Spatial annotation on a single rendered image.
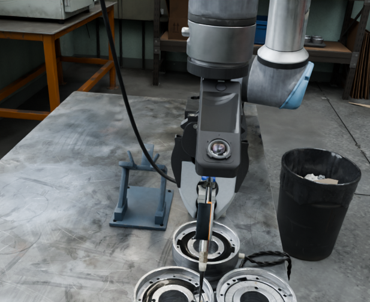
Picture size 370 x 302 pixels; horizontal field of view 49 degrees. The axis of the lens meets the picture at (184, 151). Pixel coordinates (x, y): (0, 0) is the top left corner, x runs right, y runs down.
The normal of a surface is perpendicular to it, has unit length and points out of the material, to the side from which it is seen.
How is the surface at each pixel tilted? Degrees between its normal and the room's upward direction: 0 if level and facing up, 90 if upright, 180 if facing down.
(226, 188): 90
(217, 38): 90
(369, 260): 0
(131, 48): 90
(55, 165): 0
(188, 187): 90
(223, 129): 32
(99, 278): 0
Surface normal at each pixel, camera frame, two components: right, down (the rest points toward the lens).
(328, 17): -0.09, 0.44
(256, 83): -0.36, 0.30
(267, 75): -0.71, 0.40
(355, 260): 0.05, -0.89
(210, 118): 0.01, -0.52
